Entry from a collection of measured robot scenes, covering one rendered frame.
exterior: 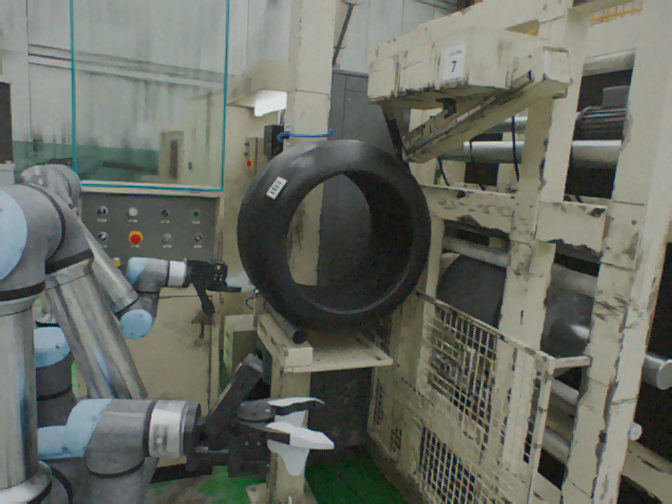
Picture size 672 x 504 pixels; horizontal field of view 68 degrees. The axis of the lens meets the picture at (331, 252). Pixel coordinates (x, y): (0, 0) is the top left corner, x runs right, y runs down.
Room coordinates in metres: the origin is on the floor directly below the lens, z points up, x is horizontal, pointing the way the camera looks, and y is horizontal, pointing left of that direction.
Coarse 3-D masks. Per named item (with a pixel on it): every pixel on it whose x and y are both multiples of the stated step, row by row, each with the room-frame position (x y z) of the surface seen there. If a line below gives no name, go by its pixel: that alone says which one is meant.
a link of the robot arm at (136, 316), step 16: (32, 176) 1.17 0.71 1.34; (48, 176) 1.18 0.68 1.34; (64, 176) 1.24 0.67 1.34; (64, 192) 1.19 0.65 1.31; (80, 224) 1.19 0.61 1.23; (96, 240) 1.22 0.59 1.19; (96, 256) 1.18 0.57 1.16; (96, 272) 1.17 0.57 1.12; (112, 272) 1.20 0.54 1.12; (112, 288) 1.18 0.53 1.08; (128, 288) 1.21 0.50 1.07; (112, 304) 1.19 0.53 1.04; (128, 304) 1.20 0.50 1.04; (144, 304) 1.23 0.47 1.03; (128, 320) 1.17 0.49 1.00; (144, 320) 1.18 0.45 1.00; (128, 336) 1.18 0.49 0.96; (144, 336) 1.19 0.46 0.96
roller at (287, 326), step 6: (270, 306) 1.68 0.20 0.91; (270, 312) 1.66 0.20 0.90; (276, 312) 1.61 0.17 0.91; (276, 318) 1.59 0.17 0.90; (282, 318) 1.54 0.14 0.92; (282, 324) 1.52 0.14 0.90; (288, 324) 1.49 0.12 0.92; (294, 324) 1.47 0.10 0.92; (288, 330) 1.46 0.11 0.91; (294, 330) 1.43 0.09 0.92; (300, 330) 1.43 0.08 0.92; (294, 336) 1.42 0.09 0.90; (300, 336) 1.42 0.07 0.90; (300, 342) 1.42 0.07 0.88
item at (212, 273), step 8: (192, 264) 1.39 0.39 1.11; (200, 264) 1.39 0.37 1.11; (208, 264) 1.40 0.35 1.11; (216, 264) 1.39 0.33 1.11; (224, 264) 1.44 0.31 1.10; (192, 272) 1.39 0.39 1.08; (200, 272) 1.40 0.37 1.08; (208, 272) 1.39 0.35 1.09; (216, 272) 1.40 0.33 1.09; (224, 272) 1.40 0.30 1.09; (192, 280) 1.39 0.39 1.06; (208, 280) 1.39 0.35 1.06; (216, 280) 1.41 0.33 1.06; (224, 280) 1.41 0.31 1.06; (208, 288) 1.39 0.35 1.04
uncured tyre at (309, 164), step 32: (288, 160) 1.44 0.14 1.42; (320, 160) 1.42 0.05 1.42; (352, 160) 1.45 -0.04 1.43; (384, 160) 1.49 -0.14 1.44; (256, 192) 1.46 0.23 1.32; (288, 192) 1.38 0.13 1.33; (384, 192) 1.78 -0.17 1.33; (416, 192) 1.53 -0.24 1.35; (256, 224) 1.38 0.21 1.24; (288, 224) 1.37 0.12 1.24; (384, 224) 1.80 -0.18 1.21; (416, 224) 1.53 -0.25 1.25; (256, 256) 1.38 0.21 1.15; (384, 256) 1.79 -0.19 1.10; (416, 256) 1.53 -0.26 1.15; (288, 288) 1.38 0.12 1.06; (320, 288) 1.72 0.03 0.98; (352, 288) 1.76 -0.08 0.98; (384, 288) 1.69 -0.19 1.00; (288, 320) 1.46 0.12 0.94; (320, 320) 1.42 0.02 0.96; (352, 320) 1.46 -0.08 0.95
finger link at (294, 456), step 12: (288, 432) 0.59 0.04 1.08; (300, 432) 0.59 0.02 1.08; (312, 432) 0.60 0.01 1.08; (276, 444) 0.60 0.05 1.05; (300, 444) 0.58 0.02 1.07; (312, 444) 0.58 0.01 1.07; (324, 444) 0.58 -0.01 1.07; (288, 456) 0.59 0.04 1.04; (300, 456) 0.59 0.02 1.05; (288, 468) 0.59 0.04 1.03; (300, 468) 0.58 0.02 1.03
